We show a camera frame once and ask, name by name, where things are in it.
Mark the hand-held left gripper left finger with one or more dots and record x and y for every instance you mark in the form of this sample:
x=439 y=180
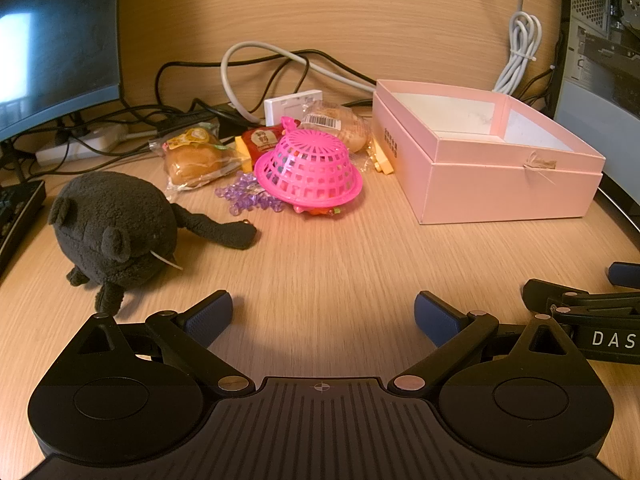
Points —
x=210 y=311

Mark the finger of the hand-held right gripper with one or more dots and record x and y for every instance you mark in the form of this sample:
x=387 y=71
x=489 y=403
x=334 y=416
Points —
x=545 y=293
x=622 y=275

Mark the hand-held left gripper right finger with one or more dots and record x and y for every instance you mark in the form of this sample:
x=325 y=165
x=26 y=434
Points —
x=434 y=312

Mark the pink cardboard box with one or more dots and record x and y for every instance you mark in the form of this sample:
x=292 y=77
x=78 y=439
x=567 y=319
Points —
x=500 y=185

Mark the pink plastic basket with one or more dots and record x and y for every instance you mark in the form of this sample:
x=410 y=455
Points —
x=310 y=165

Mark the bread with barcode label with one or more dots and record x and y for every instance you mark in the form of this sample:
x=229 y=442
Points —
x=345 y=127

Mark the small white box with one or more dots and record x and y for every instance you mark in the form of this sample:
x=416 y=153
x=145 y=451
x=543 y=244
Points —
x=290 y=107

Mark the purple plastic beads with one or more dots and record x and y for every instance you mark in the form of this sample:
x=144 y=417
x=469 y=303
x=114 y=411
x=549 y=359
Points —
x=245 y=195

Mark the black plush toy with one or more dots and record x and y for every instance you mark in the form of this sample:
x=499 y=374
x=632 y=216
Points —
x=115 y=225

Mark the orange toy piece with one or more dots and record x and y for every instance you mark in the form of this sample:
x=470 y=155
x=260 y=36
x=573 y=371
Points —
x=320 y=210

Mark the wrapped bread bun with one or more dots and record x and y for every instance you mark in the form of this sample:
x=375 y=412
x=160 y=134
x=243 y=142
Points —
x=192 y=160

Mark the yellow toy block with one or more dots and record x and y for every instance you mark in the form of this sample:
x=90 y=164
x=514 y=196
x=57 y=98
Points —
x=382 y=160

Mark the red yellow snack packet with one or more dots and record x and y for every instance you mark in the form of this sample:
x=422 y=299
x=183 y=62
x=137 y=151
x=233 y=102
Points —
x=260 y=142

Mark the white power strip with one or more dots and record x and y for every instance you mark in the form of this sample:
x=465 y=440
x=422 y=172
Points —
x=85 y=142

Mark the black keyboard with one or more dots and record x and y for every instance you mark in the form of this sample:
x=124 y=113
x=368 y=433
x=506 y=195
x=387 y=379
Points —
x=20 y=220

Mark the computer case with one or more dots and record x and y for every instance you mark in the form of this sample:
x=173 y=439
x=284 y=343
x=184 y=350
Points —
x=600 y=35

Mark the computer monitor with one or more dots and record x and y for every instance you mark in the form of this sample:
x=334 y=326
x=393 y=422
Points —
x=50 y=35

